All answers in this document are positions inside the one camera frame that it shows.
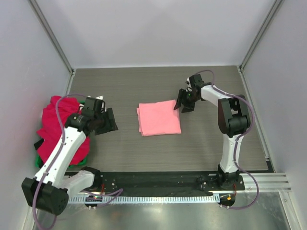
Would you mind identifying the slotted cable duct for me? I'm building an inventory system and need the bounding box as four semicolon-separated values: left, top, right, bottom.
68;194;220;205

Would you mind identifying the right aluminium frame post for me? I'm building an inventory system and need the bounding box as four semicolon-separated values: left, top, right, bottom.
238;0;284;72

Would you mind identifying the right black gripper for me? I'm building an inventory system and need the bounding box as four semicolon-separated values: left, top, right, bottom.
174;89;200;113

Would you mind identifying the aluminium frame post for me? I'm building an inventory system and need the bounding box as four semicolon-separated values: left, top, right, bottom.
238;0;284;72
28;0;74;75

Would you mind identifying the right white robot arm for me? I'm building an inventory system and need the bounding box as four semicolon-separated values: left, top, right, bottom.
174;73;252;190

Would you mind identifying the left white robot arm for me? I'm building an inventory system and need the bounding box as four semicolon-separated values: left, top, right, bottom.
22;96;118;216

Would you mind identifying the left aluminium frame post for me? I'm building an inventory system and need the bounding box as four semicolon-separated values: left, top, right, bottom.
28;0;74;75

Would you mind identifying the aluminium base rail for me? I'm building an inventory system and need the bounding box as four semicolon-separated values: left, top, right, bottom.
241;172;292;192

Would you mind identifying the red t shirt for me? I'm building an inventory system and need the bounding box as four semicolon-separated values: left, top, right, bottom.
37;95;90;165

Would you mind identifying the pink t shirt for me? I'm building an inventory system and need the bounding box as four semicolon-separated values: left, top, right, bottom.
137;100;181;137

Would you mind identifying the black garment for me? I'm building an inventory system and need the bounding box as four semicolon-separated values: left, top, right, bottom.
34;138;44;151

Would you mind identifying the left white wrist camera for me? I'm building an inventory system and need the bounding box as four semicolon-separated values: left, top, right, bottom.
96;95;105;107

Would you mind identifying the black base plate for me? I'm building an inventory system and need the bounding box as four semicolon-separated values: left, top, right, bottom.
89;171;245;197

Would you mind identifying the green plastic tray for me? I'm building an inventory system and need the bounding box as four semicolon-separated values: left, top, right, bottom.
35;154;88;168

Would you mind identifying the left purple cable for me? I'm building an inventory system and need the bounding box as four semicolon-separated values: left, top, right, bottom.
32;93;124;230

